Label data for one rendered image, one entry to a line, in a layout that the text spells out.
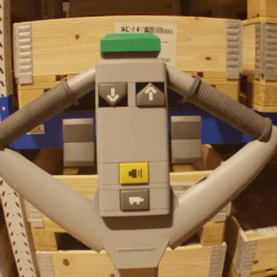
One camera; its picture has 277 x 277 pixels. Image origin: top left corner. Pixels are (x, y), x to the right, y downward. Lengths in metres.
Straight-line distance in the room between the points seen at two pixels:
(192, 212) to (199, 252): 0.96
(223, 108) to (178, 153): 0.09
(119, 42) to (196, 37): 0.72
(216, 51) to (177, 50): 0.14
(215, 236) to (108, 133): 1.01
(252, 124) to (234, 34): 0.75
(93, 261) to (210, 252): 0.49
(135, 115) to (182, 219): 0.15
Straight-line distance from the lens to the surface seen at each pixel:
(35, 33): 1.13
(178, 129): 0.42
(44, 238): 1.34
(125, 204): 0.41
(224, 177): 0.44
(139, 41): 0.43
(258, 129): 0.46
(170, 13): 2.39
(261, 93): 1.23
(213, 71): 1.15
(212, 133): 1.24
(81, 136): 0.42
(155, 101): 0.41
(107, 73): 0.41
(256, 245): 1.48
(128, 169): 0.40
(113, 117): 0.41
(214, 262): 1.44
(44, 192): 0.44
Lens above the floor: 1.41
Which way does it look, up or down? 16 degrees down
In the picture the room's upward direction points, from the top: 1 degrees counter-clockwise
